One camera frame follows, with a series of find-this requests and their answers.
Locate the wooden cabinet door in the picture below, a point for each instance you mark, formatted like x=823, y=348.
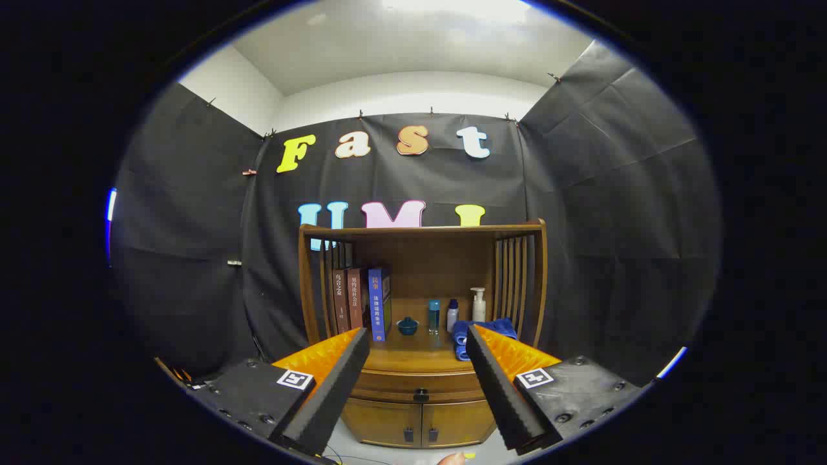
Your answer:
x=459, y=423
x=381, y=423

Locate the blue folded towel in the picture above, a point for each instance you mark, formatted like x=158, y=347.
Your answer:
x=497, y=328

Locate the teal glass bottle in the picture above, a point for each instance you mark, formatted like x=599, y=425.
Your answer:
x=433, y=316

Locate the blue book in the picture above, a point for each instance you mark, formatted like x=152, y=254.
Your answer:
x=378, y=307

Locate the white pump bottle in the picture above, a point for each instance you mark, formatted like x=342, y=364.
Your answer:
x=479, y=310

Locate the black backdrop cloth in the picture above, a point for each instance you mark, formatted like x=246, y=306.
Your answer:
x=581, y=194

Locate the blue lidded teacup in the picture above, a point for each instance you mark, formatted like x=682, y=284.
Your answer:
x=407, y=327

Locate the wooden cabinet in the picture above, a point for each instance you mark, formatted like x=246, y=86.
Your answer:
x=439, y=258

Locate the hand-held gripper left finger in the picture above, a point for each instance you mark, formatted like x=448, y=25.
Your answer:
x=329, y=394

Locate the wooden drawer with black knob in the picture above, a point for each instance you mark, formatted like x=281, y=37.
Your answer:
x=400, y=384

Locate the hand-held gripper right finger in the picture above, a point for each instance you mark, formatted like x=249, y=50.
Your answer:
x=504, y=394

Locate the white bottle with blue cap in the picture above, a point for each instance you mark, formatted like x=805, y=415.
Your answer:
x=452, y=318

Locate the wooden countertop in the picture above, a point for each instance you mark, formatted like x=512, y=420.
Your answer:
x=413, y=352

